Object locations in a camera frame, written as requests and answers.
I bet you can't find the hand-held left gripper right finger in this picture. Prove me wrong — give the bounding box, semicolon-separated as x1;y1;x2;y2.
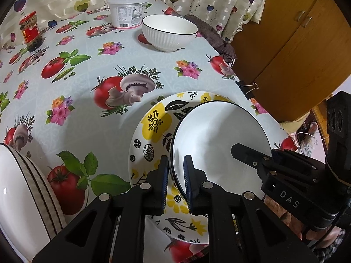
183;155;319;263

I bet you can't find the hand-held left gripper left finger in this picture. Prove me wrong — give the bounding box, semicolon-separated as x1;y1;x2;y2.
32;156;169;263

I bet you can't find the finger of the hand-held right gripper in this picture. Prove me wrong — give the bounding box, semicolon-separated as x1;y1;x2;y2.
271;148;328;182
231;143;275;176

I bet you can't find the white ribbed bowl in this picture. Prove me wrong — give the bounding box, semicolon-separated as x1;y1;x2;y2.
142;14;198;52
170;101;271;206

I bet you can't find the yellow floral plate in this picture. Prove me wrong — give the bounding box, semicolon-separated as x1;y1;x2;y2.
128;90;291;245

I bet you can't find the white black-rimmed plate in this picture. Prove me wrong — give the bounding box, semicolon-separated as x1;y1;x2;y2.
22;156;67;243
11;149;59;242
0;142;51;252

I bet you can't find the person's right hand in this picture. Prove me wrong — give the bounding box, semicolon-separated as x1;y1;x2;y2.
264;197;346;250

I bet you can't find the floral fabric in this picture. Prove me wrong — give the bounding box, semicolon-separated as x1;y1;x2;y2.
295;123;331;158

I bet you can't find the yellow cushion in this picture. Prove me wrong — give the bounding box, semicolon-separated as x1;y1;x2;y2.
279;114;312;135

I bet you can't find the black binder clip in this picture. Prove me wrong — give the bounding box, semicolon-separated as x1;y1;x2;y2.
238;80;260;100

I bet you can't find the vegetable print tablecloth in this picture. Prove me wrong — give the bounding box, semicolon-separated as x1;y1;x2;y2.
0;0;299;263

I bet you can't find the wooden cabinet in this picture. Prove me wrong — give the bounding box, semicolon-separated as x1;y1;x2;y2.
230;0;351;122

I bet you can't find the brown dotted cloth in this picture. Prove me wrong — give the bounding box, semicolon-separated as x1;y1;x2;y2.
184;15;237;61

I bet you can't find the white plastic tub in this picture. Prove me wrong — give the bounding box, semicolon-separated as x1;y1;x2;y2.
107;0;149;29

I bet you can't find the red-label sauce jar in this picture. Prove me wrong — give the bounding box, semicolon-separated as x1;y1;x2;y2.
19;11;43;53

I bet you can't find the wooden furniture frame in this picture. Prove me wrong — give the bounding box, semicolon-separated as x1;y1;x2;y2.
311;96;331;132

